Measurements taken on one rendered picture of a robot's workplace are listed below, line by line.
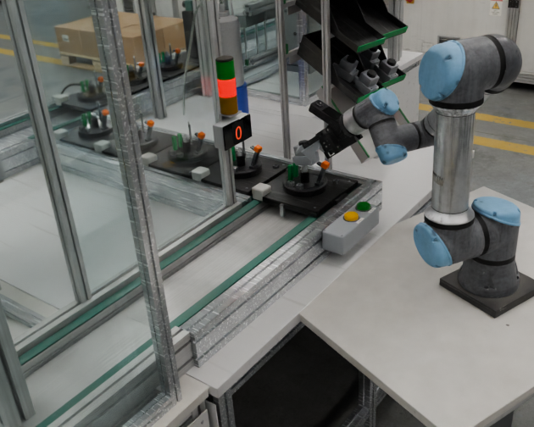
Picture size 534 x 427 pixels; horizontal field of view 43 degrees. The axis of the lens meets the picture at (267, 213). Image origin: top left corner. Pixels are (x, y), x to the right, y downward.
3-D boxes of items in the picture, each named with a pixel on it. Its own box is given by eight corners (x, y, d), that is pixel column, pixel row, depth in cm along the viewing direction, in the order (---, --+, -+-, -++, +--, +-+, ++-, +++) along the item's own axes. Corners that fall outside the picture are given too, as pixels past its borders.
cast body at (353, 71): (356, 78, 218) (363, 60, 213) (349, 83, 215) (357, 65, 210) (335, 65, 220) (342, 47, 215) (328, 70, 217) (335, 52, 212)
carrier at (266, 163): (292, 169, 226) (290, 135, 220) (247, 197, 209) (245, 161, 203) (236, 155, 239) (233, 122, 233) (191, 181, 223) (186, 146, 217)
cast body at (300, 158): (319, 160, 204) (315, 138, 202) (312, 165, 201) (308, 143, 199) (297, 160, 209) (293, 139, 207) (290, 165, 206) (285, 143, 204)
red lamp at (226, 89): (240, 93, 187) (238, 76, 184) (229, 98, 183) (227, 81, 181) (226, 91, 189) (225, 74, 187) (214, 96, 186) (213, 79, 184)
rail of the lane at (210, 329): (381, 208, 216) (382, 178, 211) (198, 368, 155) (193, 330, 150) (367, 204, 219) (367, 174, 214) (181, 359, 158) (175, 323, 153)
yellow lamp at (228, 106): (241, 110, 189) (240, 93, 187) (230, 116, 186) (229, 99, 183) (228, 108, 192) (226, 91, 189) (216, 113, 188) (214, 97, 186)
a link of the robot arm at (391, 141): (425, 150, 177) (411, 113, 179) (388, 158, 174) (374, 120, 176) (412, 160, 184) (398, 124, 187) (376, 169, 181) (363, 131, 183)
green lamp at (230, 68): (238, 75, 184) (237, 58, 182) (227, 81, 181) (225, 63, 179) (225, 74, 187) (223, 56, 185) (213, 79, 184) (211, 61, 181)
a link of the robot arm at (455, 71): (487, 264, 163) (508, 39, 138) (436, 280, 158) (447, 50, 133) (458, 243, 173) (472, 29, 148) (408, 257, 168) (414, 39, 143)
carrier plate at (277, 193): (358, 185, 212) (358, 180, 211) (316, 218, 196) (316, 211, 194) (295, 169, 225) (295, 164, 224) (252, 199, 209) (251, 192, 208)
